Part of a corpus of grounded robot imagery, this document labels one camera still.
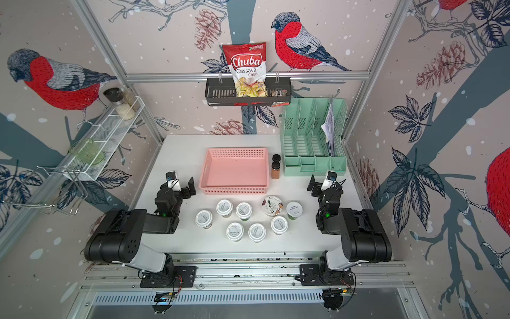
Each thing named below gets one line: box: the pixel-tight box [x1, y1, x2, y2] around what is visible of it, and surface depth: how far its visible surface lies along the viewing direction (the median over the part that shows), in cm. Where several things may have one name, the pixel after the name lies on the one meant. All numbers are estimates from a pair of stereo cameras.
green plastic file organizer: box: [280, 97, 348, 177], surface depth 109 cm
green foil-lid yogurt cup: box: [286, 201, 303, 220], surface depth 87 cm
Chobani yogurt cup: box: [261, 195, 284, 216], surface depth 89 cm
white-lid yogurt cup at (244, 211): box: [235, 202, 254, 222], surface depth 86 cm
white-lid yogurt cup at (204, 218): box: [194, 210, 214, 230], surface depth 83 cm
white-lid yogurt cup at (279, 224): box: [270, 215, 289, 235], surface depth 81 cm
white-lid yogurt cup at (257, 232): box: [248, 222, 267, 243], surface depth 79 cm
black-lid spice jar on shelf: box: [102, 87, 125, 106], surface depth 81 cm
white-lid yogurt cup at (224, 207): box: [215, 199, 234, 218], surface depth 87 cm
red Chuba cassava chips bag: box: [222, 41, 269, 98], surface depth 83 cm
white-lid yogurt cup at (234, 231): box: [225, 221, 245, 242], surface depth 80 cm
